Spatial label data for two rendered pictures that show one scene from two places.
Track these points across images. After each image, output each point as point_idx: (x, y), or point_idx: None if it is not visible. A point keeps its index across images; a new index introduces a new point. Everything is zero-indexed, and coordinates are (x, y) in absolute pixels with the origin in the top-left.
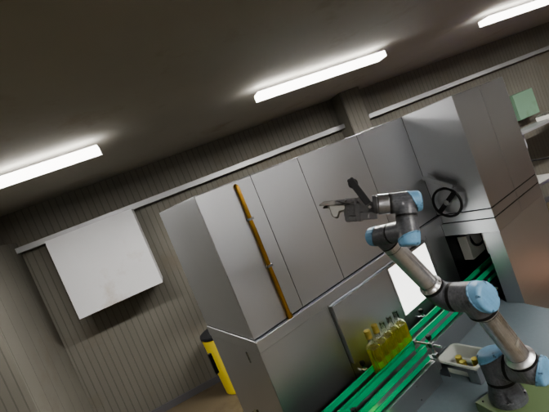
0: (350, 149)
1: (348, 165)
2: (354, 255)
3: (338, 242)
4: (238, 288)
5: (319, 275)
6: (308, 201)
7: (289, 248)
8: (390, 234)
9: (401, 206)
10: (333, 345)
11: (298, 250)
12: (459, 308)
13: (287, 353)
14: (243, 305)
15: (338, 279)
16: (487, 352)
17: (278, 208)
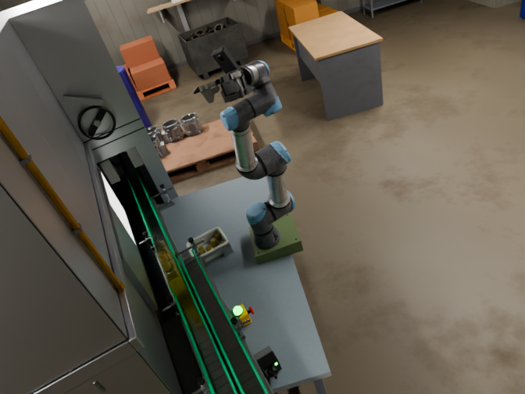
0: (10, 53)
1: (22, 77)
2: (89, 195)
3: (76, 182)
4: (83, 277)
5: (94, 227)
6: (34, 128)
7: (66, 200)
8: (260, 105)
9: (263, 74)
10: (141, 302)
11: (70, 200)
12: (273, 169)
13: (141, 334)
14: (98, 298)
15: (101, 227)
16: (257, 211)
17: (26, 139)
